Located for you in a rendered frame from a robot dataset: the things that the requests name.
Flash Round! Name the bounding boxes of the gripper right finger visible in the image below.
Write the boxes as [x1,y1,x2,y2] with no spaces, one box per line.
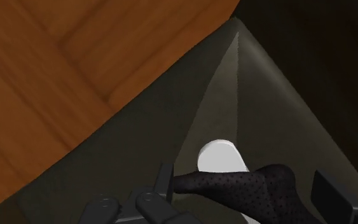
[310,169,358,224]

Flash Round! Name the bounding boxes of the black dotted curved object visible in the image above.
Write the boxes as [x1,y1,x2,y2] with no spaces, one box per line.
[173,164,322,224]

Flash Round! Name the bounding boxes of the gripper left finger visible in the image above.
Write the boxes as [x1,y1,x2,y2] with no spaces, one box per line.
[78,162,203,224]

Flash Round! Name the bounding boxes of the white rounded object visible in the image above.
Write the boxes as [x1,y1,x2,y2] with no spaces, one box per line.
[196,139,261,224]

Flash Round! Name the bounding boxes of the dark grey table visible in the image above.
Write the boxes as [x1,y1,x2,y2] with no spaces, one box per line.
[0,17,358,224]

